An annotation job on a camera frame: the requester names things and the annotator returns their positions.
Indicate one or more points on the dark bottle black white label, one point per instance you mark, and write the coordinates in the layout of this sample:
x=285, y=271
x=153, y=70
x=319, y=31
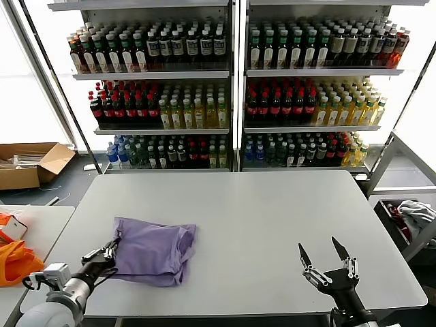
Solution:
x=206, y=46
x=192, y=46
x=219, y=45
x=177, y=47
x=153, y=47
x=165, y=47

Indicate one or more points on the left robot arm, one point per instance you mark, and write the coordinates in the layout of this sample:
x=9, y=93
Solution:
x=64, y=299

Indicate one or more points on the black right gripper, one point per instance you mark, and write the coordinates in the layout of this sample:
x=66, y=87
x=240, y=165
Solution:
x=345, y=289

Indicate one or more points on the orange fabric bag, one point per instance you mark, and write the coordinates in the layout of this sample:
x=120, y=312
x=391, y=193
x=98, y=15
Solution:
x=13, y=262

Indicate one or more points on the green drink bottle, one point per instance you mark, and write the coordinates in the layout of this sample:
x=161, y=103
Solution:
x=133, y=158
x=141, y=157
x=270, y=155
x=281, y=155

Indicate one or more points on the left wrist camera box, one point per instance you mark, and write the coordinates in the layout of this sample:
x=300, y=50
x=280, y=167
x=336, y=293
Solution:
x=56, y=272

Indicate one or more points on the dark bottle grey label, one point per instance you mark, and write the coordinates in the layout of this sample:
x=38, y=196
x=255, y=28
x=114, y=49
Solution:
x=182, y=155
x=337, y=44
x=364, y=44
x=376, y=44
x=322, y=152
x=350, y=44
x=172, y=155
x=311, y=153

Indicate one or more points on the yellow juice bottle white cap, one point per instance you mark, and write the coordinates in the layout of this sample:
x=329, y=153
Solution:
x=165, y=117
x=222, y=117
x=351, y=157
x=357, y=116
x=222, y=159
x=361, y=156
x=176, y=117
x=333, y=116
x=379, y=114
x=213, y=159
x=211, y=117
x=344, y=116
x=321, y=116
x=368, y=115
x=199, y=117
x=188, y=117

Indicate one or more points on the grey metal cart frame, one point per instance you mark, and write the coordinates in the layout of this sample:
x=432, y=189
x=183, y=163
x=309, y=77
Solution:
x=385, y=163

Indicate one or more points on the white grey garment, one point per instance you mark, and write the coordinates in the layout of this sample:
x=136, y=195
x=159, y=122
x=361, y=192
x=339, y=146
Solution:
x=415, y=213

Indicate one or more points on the black slanted pole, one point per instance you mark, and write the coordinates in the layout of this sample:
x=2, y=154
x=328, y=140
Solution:
x=66, y=98
x=392, y=129

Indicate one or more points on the purple t-shirt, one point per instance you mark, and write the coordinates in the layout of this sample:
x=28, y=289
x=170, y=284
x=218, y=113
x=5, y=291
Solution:
x=153, y=248

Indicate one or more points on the cola bottle red cap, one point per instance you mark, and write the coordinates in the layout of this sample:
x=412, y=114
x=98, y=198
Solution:
x=252, y=109
x=275, y=109
x=299, y=109
x=108, y=112
x=119, y=112
x=310, y=109
x=153, y=110
x=263, y=109
x=96, y=112
x=141, y=111
x=203, y=155
x=332, y=151
x=193, y=155
x=287, y=109
x=342, y=151
x=130, y=112

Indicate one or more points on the red garment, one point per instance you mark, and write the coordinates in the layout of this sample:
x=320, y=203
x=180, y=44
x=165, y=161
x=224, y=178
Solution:
x=396, y=213

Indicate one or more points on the blue water bottle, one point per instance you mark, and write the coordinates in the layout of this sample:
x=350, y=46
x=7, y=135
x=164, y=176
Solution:
x=249, y=155
x=260, y=155
x=111, y=156
x=122, y=158

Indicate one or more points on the red drink bottle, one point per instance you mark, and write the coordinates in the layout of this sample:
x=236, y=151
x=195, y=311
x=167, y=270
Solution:
x=401, y=44

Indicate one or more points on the white orange carton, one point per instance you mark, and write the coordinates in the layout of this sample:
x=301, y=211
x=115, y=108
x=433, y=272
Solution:
x=15, y=227

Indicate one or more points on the white packing material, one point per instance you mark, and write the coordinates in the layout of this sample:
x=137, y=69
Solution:
x=20, y=159

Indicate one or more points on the dark bottle blue label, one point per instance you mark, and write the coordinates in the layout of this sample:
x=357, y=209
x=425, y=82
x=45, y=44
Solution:
x=389, y=46

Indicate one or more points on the grey metal shelf unit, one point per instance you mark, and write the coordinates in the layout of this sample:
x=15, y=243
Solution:
x=153, y=75
x=323, y=72

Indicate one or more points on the brown cardboard box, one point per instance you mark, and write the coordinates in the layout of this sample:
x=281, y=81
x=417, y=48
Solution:
x=20, y=177

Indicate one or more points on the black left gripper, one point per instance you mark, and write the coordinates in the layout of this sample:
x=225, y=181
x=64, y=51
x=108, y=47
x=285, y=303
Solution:
x=97, y=267

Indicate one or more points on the white shelf foot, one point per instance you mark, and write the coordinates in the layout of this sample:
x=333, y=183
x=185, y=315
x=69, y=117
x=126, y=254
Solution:
x=361, y=176

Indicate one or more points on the grey metal strip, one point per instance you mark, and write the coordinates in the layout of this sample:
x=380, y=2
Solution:
x=53, y=200

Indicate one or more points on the black storage bin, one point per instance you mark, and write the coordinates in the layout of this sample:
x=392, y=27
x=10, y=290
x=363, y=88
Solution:
x=396, y=235

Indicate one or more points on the dark tea bottle green band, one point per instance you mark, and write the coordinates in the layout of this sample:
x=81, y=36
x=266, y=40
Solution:
x=127, y=60
x=309, y=56
x=322, y=55
x=102, y=61
x=114, y=61
x=268, y=56
x=140, y=60
x=255, y=54
x=296, y=56
x=282, y=56

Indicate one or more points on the white side table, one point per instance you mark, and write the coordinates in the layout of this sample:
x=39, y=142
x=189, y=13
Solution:
x=47, y=221

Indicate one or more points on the red tea bottle white label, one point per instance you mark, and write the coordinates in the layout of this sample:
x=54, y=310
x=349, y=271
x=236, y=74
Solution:
x=77, y=63
x=90, y=62

